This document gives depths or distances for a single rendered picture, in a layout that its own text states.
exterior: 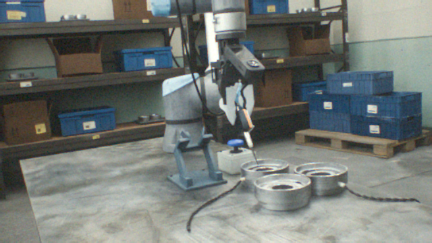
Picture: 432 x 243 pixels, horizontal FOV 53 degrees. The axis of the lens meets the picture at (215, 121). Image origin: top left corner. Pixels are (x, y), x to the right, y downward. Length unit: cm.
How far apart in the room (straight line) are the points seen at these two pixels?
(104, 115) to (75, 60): 58
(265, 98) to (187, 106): 374
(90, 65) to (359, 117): 275
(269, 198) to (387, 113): 380
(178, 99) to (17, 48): 353
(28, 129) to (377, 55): 405
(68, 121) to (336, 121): 281
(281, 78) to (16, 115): 284
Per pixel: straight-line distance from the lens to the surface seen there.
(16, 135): 423
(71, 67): 422
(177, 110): 133
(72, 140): 421
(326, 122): 507
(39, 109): 422
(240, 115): 100
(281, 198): 78
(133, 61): 440
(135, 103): 492
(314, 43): 543
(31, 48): 474
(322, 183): 86
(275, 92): 510
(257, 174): 90
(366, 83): 466
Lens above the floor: 108
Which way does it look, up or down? 8 degrees down
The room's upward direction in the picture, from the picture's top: 5 degrees counter-clockwise
